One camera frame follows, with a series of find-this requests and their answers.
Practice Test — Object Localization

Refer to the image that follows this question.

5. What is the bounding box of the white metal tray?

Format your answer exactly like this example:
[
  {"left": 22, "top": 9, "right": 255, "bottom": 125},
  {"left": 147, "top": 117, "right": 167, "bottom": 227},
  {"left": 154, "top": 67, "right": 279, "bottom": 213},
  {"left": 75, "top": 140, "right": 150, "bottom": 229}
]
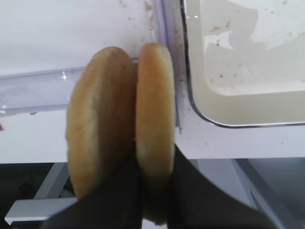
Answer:
[{"left": 180, "top": 0, "right": 305, "bottom": 128}]

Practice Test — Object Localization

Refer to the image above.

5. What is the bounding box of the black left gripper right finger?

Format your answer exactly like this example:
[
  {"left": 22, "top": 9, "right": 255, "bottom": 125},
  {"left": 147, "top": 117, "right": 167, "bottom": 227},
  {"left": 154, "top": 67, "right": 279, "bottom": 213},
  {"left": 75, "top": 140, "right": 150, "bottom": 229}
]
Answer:
[{"left": 167, "top": 147, "right": 266, "bottom": 229}]

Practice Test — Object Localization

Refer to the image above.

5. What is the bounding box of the left lower clear rail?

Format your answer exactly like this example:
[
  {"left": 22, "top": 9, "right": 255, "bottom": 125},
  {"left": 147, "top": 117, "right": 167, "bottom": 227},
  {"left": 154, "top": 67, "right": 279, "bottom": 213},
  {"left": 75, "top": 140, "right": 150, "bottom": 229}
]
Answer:
[{"left": 0, "top": 56, "right": 140, "bottom": 117}]

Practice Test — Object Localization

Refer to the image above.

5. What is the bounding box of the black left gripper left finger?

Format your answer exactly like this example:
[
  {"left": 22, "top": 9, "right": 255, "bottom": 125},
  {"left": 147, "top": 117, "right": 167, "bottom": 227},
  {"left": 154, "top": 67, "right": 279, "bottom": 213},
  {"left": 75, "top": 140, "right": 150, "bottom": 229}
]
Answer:
[{"left": 41, "top": 146, "right": 142, "bottom": 229}]

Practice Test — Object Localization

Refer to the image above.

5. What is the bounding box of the plain bun half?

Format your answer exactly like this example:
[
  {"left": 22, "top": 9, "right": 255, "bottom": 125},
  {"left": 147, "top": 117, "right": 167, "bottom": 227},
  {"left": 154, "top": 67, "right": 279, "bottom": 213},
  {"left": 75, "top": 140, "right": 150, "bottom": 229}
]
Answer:
[
  {"left": 66, "top": 47, "right": 136, "bottom": 199},
  {"left": 136, "top": 43, "right": 175, "bottom": 226}
]

